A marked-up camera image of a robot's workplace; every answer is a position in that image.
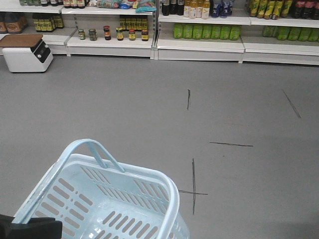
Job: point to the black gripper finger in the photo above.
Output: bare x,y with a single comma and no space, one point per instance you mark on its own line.
36,228

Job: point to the light blue plastic basket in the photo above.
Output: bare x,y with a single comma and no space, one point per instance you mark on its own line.
97,197

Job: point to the white box appliance wooden top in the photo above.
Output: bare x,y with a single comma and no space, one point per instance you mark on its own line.
25,53

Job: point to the green lid glass jar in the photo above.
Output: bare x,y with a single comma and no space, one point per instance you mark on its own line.
81,34

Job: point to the dark lid glass jar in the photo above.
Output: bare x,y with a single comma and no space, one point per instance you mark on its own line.
92,34

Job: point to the red lid dark sauce jar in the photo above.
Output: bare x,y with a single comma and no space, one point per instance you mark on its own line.
107,32

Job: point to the yellow label sauce jar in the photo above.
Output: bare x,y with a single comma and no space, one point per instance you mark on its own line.
119,34

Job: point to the red lid yellow label jar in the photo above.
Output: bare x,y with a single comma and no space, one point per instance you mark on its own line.
144,35

